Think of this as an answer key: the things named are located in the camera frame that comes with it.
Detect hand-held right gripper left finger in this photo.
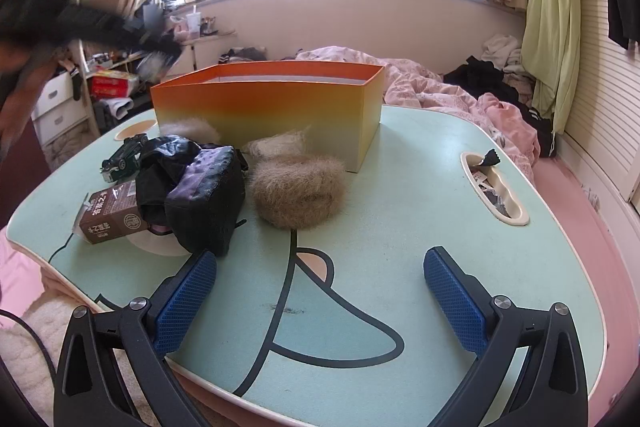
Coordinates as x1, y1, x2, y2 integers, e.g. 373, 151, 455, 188
52, 251, 218, 427

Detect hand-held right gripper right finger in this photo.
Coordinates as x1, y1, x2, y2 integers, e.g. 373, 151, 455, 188
423, 247, 590, 427

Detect dark quilted pouch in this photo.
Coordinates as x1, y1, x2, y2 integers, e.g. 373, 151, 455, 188
164, 146, 249, 258

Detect brown drink carton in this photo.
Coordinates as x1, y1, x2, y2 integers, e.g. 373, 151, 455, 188
75, 180, 151, 245

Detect dark green toy car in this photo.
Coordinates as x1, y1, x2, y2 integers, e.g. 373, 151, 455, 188
101, 133, 151, 182

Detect large brown furry ball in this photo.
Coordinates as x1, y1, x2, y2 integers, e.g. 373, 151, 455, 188
248, 155, 347, 229

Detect grey furry ball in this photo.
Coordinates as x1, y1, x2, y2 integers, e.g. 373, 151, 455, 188
160, 117, 221, 145

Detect pale furry ball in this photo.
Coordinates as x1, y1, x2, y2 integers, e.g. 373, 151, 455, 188
242, 130, 307, 158

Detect orange gradient cardboard box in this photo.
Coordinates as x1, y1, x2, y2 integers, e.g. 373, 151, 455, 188
150, 61, 387, 174

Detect person's left forearm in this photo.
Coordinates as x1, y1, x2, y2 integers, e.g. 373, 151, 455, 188
0, 49, 56, 148

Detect mint cartoon print desktop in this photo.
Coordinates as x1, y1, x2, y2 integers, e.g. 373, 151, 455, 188
7, 104, 621, 413

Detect red tissue pack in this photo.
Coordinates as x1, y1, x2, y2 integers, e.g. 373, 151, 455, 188
91, 69, 141, 100

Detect white drawer unit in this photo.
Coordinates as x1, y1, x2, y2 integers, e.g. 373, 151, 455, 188
31, 69, 96, 145

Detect crumpled wrappers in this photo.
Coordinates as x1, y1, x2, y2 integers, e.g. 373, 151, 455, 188
470, 167, 521, 218

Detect plastic drink cup with straw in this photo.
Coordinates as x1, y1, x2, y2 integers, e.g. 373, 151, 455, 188
185, 4, 201, 40

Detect white fluffy blanket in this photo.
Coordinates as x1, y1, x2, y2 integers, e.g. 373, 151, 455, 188
20, 292, 151, 427

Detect pink bed sheet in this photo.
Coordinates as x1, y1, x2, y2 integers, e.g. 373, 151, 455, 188
530, 147, 640, 408

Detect white nightstand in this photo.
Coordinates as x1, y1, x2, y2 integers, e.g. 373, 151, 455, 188
187, 34, 241, 72

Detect dark striped clothing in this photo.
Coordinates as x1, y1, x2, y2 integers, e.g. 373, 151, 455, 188
220, 47, 268, 62

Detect pink garment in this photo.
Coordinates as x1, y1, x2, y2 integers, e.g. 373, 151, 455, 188
475, 92, 541, 180

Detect black white-striped pants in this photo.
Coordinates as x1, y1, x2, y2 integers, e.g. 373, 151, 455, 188
522, 104, 558, 158

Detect pink floral quilt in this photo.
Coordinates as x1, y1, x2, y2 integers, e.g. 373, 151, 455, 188
295, 47, 541, 168

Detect pile of black clothes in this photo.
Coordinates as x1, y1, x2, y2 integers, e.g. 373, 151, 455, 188
442, 55, 536, 102

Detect white louvered wardrobe door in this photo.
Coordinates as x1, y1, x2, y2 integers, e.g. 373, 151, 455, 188
565, 0, 640, 212

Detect pile of white clothes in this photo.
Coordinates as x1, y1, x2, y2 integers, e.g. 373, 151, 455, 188
481, 34, 523, 72

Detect light green hanging garment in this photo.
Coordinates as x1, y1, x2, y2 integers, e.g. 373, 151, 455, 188
520, 0, 583, 132

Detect black cable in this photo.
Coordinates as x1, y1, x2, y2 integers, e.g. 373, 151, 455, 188
0, 307, 61, 388

